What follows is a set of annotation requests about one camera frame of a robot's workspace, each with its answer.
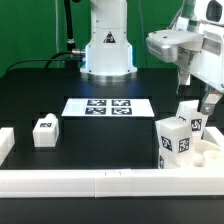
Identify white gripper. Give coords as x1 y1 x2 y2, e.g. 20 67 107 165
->
146 17 224 115

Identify white round stool seat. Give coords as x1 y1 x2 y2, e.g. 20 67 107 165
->
157 138 224 170

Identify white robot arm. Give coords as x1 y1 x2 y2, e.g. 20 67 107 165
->
81 0 224 115

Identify white right fence bar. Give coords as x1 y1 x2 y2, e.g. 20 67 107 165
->
203 127 224 151

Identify white fence bar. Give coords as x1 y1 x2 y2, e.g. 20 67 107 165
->
203 127 224 151
0 168 224 198
0 127 15 166

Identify white tag sheet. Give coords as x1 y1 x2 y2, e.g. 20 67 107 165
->
62 98 154 117

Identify white front fence bar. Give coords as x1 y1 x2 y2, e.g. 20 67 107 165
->
0 168 224 198

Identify black vertical pole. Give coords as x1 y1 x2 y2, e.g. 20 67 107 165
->
63 0 78 69

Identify white left fence bar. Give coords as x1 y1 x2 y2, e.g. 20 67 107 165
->
0 127 15 166

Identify black cable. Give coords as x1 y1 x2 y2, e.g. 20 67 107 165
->
4 48 87 76

